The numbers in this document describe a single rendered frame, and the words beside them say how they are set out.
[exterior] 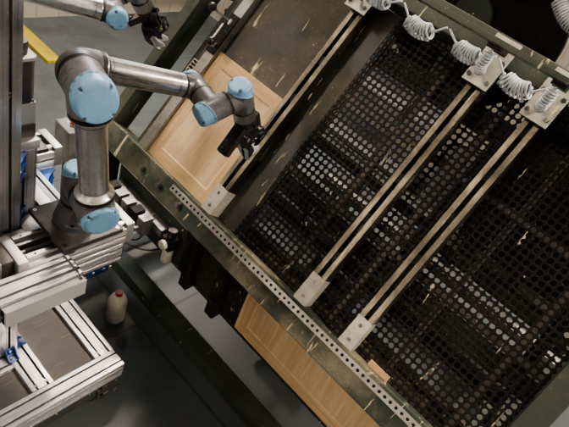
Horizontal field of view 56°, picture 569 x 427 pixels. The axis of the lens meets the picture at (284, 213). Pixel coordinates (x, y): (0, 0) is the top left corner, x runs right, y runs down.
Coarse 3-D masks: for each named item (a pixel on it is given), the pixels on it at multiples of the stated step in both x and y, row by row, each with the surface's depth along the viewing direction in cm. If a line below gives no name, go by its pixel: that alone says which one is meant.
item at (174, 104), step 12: (252, 0) 234; (240, 12) 236; (240, 24) 238; (228, 36) 237; (204, 60) 240; (204, 72) 241; (168, 108) 243; (156, 120) 245; (168, 120) 244; (156, 132) 244; (144, 144) 245
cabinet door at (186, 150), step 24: (216, 72) 239; (240, 72) 234; (264, 96) 227; (192, 120) 240; (264, 120) 225; (168, 144) 243; (192, 144) 238; (216, 144) 233; (168, 168) 241; (192, 168) 236; (216, 168) 231; (192, 192) 234
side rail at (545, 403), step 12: (564, 372) 166; (552, 384) 167; (564, 384) 166; (540, 396) 168; (552, 396) 166; (564, 396) 165; (528, 408) 168; (540, 408) 167; (552, 408) 166; (564, 408) 165; (516, 420) 169; (528, 420) 168; (540, 420) 167; (552, 420) 165
